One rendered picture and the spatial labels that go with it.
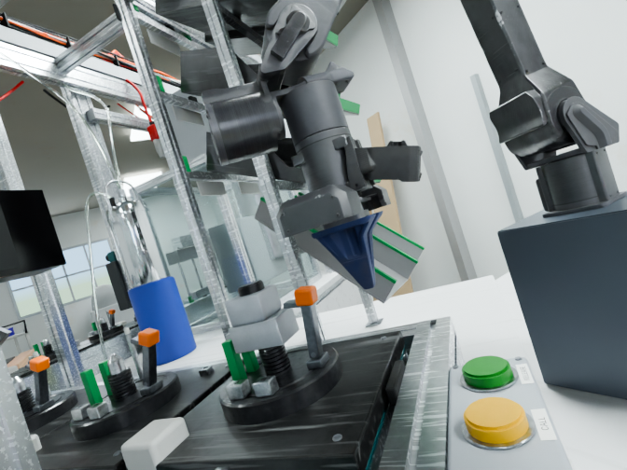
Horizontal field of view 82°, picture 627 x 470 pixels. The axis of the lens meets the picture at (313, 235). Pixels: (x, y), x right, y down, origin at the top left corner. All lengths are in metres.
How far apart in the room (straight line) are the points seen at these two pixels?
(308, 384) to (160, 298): 0.99
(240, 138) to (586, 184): 0.37
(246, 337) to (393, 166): 0.24
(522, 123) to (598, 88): 2.37
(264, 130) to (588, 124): 0.33
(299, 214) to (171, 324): 1.09
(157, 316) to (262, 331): 0.95
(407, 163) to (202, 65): 0.52
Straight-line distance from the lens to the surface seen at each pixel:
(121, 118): 1.96
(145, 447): 0.42
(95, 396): 0.64
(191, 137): 1.82
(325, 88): 0.36
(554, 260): 0.48
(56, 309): 1.53
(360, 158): 0.34
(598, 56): 2.86
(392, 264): 0.70
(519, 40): 0.50
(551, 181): 0.51
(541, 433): 0.30
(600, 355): 0.51
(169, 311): 1.34
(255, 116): 0.34
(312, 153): 0.34
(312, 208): 0.27
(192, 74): 0.78
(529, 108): 0.47
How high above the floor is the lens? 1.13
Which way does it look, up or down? 1 degrees down
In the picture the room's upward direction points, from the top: 18 degrees counter-clockwise
